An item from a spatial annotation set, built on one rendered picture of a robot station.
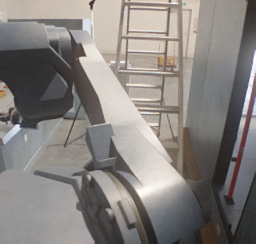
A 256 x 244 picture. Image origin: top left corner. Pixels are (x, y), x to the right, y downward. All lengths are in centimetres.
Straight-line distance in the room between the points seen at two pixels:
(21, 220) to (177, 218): 34
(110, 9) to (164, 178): 1097
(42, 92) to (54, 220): 56
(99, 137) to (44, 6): 1178
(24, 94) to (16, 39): 21
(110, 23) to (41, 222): 1101
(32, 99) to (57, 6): 1118
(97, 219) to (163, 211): 14
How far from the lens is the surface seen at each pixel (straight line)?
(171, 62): 792
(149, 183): 55
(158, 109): 145
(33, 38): 98
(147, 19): 1121
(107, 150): 66
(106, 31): 1142
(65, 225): 56
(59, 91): 99
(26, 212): 60
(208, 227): 197
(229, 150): 187
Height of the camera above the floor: 157
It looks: 23 degrees down
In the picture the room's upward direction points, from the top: 2 degrees clockwise
